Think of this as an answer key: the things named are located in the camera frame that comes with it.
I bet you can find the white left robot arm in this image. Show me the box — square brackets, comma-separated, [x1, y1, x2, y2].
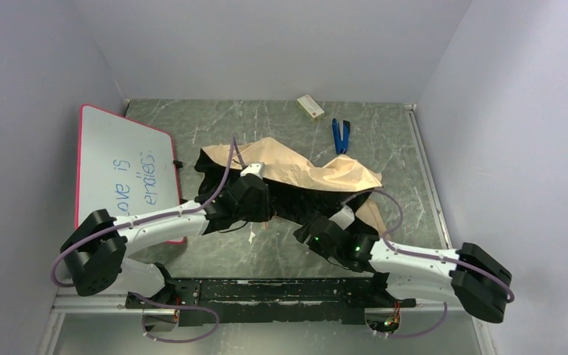
[60, 174, 274, 297]

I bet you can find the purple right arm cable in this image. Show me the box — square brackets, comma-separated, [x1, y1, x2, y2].
[340, 188, 516, 304]

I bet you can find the blue stapler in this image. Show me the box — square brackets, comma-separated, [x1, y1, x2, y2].
[332, 118, 351, 155]

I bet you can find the small white red box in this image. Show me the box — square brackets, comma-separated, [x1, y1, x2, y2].
[297, 95, 325, 122]

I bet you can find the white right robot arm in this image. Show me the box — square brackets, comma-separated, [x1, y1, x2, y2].
[294, 214, 515, 323]

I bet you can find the beige folding umbrella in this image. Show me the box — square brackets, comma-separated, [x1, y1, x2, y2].
[195, 137, 387, 234]

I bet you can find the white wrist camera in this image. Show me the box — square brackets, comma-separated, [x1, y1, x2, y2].
[240, 162, 265, 179]
[329, 205, 356, 230]

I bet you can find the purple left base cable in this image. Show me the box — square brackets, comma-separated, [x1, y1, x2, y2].
[132, 293, 223, 344]

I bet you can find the pink framed whiteboard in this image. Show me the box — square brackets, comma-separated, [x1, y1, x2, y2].
[75, 105, 181, 226]

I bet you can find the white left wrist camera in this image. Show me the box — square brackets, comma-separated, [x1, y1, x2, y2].
[240, 162, 265, 179]

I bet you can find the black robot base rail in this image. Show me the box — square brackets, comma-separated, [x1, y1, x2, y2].
[125, 276, 416, 327]

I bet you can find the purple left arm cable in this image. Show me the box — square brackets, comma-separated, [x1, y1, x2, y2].
[50, 137, 247, 288]

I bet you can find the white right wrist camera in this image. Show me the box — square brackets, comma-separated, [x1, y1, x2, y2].
[329, 205, 356, 230]

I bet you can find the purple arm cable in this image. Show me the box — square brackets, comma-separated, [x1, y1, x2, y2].
[340, 188, 516, 304]
[50, 137, 247, 288]

